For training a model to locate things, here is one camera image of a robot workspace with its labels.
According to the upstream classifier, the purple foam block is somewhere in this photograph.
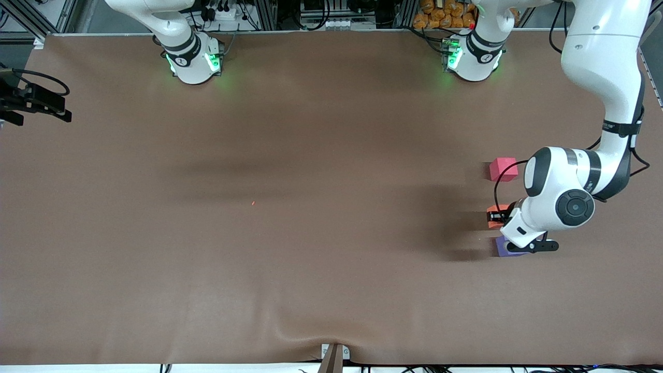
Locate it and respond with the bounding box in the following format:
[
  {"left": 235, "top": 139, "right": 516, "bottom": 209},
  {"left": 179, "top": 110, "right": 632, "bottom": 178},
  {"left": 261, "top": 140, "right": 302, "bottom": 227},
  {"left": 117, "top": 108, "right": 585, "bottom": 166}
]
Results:
[{"left": 495, "top": 236, "right": 528, "bottom": 258}]

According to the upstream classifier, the metal camera post bracket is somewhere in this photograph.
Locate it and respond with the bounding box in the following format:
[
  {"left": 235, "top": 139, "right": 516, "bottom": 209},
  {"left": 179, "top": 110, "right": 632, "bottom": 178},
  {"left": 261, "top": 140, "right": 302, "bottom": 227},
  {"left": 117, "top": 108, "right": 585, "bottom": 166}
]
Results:
[{"left": 317, "top": 343, "right": 351, "bottom": 373}]

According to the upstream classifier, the brown table mat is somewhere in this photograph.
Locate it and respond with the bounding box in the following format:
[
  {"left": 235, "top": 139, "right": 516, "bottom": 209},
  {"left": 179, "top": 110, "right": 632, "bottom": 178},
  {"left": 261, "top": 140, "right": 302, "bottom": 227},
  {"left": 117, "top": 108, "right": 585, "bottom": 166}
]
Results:
[{"left": 0, "top": 28, "right": 663, "bottom": 366}]

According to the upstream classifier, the orange foam block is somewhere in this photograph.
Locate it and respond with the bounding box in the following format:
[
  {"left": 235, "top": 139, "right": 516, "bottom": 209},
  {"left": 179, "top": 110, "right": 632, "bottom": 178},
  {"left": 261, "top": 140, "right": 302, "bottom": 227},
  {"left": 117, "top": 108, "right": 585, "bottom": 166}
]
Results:
[{"left": 486, "top": 204, "right": 511, "bottom": 230}]

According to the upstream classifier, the bag of orange snacks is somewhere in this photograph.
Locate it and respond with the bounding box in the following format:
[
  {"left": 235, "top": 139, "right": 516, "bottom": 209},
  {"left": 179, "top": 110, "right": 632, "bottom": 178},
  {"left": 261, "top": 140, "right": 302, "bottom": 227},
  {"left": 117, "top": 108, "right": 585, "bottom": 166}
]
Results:
[{"left": 413, "top": 0, "right": 476, "bottom": 30}]

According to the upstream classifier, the white power strip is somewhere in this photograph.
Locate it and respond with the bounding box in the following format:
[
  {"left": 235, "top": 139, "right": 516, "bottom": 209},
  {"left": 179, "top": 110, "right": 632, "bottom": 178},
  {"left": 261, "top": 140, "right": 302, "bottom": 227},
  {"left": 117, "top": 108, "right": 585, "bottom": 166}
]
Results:
[{"left": 206, "top": 5, "right": 245, "bottom": 21}]

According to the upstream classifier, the pink foam block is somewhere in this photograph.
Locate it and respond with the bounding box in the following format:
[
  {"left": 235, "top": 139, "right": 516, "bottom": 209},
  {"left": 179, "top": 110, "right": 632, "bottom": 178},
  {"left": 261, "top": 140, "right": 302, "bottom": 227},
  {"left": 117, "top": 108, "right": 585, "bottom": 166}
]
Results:
[{"left": 489, "top": 157, "right": 519, "bottom": 182}]

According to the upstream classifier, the white terminal block row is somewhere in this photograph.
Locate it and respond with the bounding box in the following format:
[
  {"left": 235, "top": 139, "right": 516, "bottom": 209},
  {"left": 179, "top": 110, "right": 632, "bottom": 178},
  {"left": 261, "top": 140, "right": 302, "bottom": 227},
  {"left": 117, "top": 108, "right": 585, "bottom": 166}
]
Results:
[{"left": 302, "top": 18, "right": 377, "bottom": 30}]

